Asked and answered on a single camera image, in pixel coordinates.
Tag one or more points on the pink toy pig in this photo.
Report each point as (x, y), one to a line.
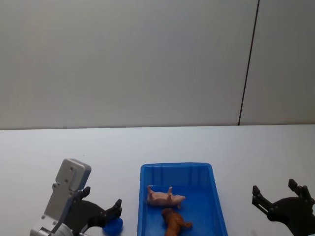
(161, 197)

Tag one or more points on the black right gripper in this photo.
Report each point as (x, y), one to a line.
(292, 211)

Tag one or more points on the brown toy animal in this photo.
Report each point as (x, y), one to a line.
(174, 221)

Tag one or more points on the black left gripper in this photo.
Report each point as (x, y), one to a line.
(85, 211)

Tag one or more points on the small blue toy piece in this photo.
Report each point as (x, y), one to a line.
(114, 227)

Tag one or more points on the blue plastic bin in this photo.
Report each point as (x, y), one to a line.
(209, 196)

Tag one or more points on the left robot arm with grey bracket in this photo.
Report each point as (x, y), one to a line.
(70, 177)

